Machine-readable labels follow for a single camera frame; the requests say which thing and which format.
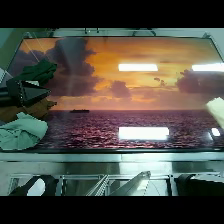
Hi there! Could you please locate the cream garment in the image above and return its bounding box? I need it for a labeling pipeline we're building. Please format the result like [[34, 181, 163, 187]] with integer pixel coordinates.
[[205, 96, 224, 130]]

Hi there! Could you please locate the dark green garment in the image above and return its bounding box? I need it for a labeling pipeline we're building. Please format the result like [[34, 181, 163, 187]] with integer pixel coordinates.
[[12, 58, 59, 87]]

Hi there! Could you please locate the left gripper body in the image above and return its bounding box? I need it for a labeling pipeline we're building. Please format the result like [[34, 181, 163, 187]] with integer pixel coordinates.
[[5, 79, 26, 108]]

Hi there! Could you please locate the brown garment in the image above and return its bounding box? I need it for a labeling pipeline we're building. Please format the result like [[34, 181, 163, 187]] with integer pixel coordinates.
[[0, 97, 58, 124]]

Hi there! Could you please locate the silver frame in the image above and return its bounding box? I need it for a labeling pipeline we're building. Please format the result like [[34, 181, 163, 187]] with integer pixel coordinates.
[[0, 28, 224, 197]]

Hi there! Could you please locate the pale green garment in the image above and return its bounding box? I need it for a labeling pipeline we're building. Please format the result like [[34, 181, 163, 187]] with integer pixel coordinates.
[[0, 111, 50, 152]]

